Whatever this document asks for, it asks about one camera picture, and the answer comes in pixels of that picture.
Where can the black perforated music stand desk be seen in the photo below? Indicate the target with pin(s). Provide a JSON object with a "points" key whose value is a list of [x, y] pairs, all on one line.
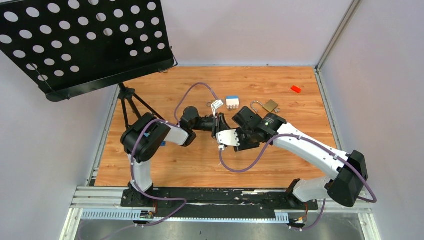
{"points": [[73, 47]]}

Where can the white blue toy block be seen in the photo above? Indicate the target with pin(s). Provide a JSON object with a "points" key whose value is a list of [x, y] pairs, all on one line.
{"points": [[232, 102]]}

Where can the aluminium frame rails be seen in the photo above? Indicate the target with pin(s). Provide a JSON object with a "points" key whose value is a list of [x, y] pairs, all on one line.
{"points": [[104, 203]]}

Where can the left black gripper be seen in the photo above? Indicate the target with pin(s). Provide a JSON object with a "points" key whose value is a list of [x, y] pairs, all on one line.
{"points": [[219, 124]]}

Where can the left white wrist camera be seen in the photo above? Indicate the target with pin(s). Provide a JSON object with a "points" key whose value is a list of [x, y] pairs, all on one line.
{"points": [[215, 105]]}

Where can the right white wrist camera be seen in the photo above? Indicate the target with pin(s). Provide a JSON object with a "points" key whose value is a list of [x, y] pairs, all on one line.
{"points": [[228, 138]]}

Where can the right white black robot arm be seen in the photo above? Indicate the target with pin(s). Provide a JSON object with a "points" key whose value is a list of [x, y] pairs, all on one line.
{"points": [[346, 174]]}

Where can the black tripod stand legs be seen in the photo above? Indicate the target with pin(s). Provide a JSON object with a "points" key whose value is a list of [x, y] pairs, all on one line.
{"points": [[126, 95]]}

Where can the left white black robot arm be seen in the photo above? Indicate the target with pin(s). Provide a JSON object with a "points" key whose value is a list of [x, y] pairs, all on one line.
{"points": [[143, 139]]}

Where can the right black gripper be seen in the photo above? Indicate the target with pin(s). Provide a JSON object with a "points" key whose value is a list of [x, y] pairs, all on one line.
{"points": [[243, 145]]}

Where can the red small block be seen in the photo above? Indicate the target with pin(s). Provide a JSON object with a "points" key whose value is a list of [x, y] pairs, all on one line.
{"points": [[296, 89]]}

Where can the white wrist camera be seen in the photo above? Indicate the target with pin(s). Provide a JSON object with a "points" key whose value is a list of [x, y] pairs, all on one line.
{"points": [[215, 105], [228, 138]]}

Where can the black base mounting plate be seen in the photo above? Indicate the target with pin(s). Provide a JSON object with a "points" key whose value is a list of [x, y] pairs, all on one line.
{"points": [[216, 203]]}

